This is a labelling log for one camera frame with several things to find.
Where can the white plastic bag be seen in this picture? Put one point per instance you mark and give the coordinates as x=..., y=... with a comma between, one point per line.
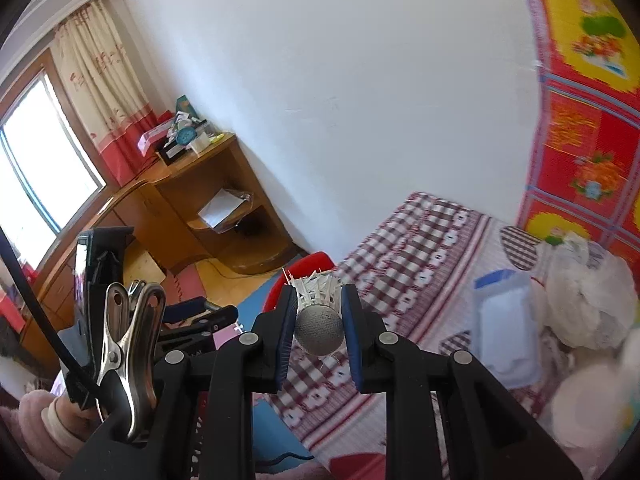
x=585, y=295

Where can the red plastic stool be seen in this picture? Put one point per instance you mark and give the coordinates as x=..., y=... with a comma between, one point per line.
x=310, y=262

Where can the black box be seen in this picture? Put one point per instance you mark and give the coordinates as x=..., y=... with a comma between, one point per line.
x=170, y=155

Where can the white feather shuttlecock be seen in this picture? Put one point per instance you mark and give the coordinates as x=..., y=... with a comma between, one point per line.
x=317, y=330

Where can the red floral wall cloth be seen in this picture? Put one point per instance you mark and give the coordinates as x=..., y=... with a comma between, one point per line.
x=575, y=135

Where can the window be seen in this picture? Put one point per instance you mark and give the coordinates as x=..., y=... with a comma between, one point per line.
x=40, y=160

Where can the blue alarm clock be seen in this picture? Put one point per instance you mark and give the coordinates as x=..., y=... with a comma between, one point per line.
x=186, y=136

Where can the white plastic packaging tray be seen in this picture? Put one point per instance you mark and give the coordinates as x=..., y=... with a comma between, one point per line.
x=507, y=330

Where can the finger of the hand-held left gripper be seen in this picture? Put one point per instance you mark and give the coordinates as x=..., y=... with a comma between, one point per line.
x=200, y=330
x=187, y=310

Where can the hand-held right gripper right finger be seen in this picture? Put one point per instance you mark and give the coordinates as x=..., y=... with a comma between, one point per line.
x=352, y=340

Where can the clear sleeve with paper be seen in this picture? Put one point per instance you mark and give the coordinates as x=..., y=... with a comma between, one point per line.
x=220, y=210

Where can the patchwork printed bedsheet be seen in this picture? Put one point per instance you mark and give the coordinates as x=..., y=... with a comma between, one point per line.
x=410, y=260

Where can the colourful foam floor mat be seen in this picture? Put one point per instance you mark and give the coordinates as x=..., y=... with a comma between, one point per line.
x=248, y=305

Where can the person's left forearm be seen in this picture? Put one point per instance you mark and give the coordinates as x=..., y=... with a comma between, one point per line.
x=30, y=435

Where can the teal box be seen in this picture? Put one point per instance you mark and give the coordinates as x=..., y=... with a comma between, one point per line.
x=183, y=105

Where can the pink box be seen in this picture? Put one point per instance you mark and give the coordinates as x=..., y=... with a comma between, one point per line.
x=152, y=137

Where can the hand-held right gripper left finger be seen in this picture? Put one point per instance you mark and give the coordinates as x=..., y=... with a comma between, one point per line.
x=285, y=340

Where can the wooden desk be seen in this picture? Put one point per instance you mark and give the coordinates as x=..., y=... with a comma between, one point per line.
x=175, y=200

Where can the metal spring clip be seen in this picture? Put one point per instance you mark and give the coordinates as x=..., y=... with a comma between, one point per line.
x=112, y=355

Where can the pale round disc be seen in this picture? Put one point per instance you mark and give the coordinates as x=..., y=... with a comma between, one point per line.
x=590, y=405

